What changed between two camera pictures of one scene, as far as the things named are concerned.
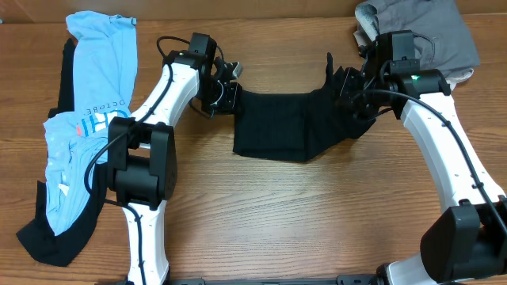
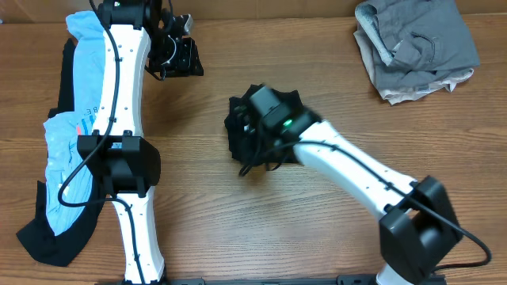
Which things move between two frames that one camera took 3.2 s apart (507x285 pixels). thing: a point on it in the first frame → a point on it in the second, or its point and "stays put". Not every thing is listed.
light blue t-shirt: (104, 87) stays put
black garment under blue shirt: (37, 233) stays put
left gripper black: (233, 103) → (188, 64)
